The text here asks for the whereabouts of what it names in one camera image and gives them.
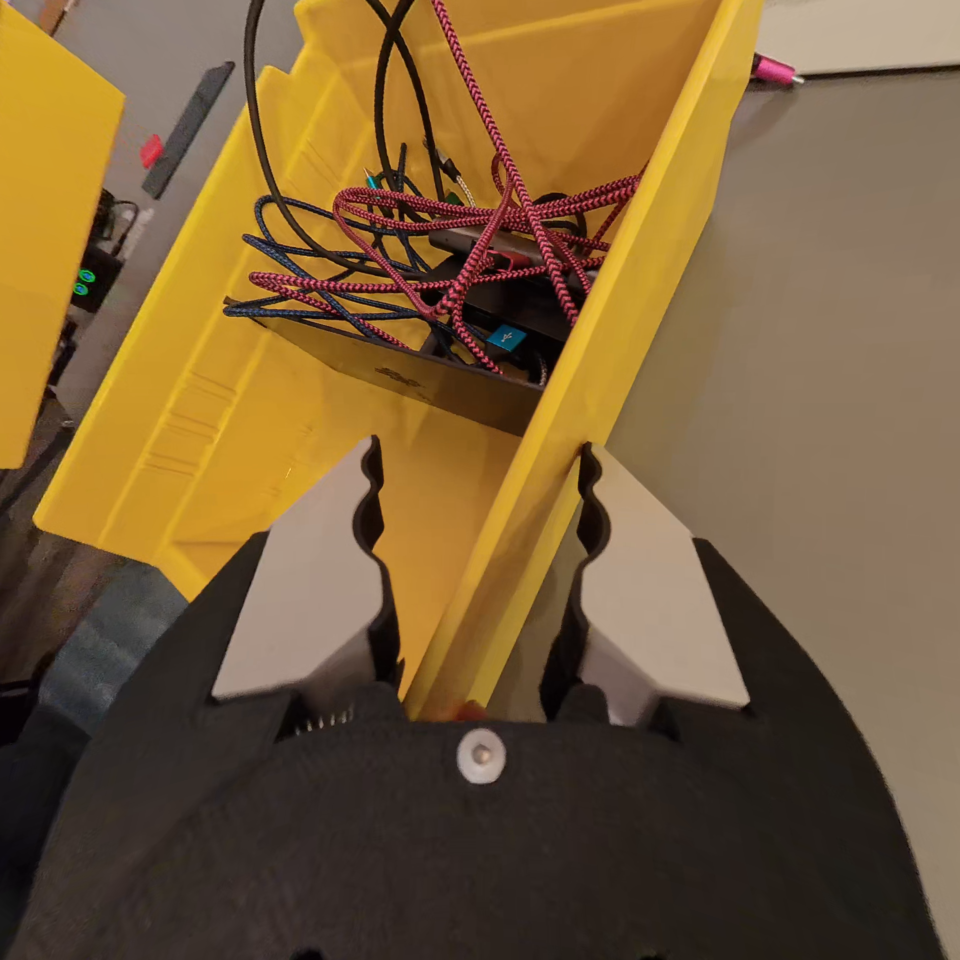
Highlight black bin divider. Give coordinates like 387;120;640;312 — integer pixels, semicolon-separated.
225;300;549;436

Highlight black electronics box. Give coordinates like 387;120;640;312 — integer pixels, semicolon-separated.
60;188;147;361

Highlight black usb hub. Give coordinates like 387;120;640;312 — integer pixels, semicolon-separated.
428;225;598;384

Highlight dark grey hub cable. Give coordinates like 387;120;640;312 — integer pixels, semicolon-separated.
245;0;451;226

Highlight yellow plastic bin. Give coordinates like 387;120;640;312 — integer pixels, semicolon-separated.
33;0;766;721
0;0;127;469

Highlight red braided usb cable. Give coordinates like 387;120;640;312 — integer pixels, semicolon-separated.
248;0;805;373

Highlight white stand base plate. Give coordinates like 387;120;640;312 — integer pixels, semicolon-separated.
758;0;960;76

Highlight person's legs in jeans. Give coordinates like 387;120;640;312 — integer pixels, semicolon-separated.
42;563;199;714

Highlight small black table strip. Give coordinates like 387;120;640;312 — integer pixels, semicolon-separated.
143;60;237;199

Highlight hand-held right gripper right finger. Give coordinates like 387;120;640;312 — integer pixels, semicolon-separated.
537;443;751;724

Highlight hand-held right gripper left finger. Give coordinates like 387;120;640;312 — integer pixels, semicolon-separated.
210;437;403;706

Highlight blue braided usb cable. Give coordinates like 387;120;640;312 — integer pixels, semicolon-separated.
225;192;504;364

